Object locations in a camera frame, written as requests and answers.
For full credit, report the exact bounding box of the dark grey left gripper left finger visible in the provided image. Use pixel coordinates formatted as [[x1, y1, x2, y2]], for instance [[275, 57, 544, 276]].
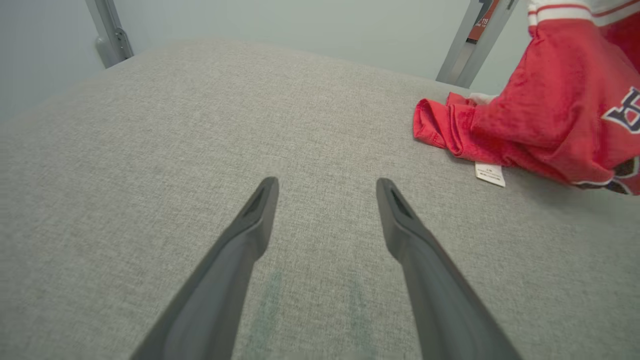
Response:
[[131, 176, 279, 360]]

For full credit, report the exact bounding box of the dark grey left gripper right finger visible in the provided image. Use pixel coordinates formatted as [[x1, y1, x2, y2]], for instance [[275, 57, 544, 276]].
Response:
[[376, 178, 523, 360]]

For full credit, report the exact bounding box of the red and white jersey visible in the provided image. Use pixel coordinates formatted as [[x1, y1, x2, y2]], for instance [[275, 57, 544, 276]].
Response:
[[413, 0, 640, 197]]

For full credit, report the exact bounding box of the grey fabric sofa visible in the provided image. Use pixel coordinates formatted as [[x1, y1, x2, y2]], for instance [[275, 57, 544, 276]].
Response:
[[0, 37, 640, 360]]

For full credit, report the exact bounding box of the orange sign with white text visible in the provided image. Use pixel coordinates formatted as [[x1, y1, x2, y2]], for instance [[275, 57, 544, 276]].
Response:
[[466, 0, 501, 43]]

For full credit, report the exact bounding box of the grey post with slots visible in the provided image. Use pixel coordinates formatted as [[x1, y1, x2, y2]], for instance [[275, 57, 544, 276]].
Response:
[[436, 0, 521, 90]]

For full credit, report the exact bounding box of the grey post with rounded feet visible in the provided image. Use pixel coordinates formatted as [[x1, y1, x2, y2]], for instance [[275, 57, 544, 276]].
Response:
[[84, 0, 135, 70]]

